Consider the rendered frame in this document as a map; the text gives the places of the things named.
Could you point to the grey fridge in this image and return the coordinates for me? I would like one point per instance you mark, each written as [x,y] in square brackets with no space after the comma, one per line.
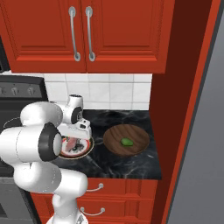
[201,145]

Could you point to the pink raw steak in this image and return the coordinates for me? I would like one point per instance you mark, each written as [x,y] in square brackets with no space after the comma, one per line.
[70,145]

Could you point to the green avocado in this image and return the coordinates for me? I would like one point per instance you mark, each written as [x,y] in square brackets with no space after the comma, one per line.
[127,142]

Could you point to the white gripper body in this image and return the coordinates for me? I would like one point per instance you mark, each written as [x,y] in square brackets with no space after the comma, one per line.
[74,131]

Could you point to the tall red cabinet panel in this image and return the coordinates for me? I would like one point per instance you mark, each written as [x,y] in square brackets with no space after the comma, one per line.
[175,102]

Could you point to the black stove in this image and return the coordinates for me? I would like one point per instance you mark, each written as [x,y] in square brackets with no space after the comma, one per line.
[20,109]

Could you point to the dark range hood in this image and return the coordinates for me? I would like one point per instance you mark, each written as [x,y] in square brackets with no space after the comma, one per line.
[3,58]

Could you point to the red drawer front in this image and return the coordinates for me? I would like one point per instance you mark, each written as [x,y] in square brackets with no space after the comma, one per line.
[128,189]
[128,207]

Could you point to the grey stove knob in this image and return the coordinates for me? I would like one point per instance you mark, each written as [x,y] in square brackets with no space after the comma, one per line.
[31,91]
[1,90]
[14,91]

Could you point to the brown wooden plate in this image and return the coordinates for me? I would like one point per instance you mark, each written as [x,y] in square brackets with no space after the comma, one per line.
[116,135]

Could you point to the red cupboard door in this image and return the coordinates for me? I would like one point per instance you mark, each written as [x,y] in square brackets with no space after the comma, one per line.
[131,29]
[40,29]

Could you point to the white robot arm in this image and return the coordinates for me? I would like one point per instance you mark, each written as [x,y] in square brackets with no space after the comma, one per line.
[32,143]

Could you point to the white plate with red rim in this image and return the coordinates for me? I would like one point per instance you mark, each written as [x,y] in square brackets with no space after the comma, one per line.
[84,148]

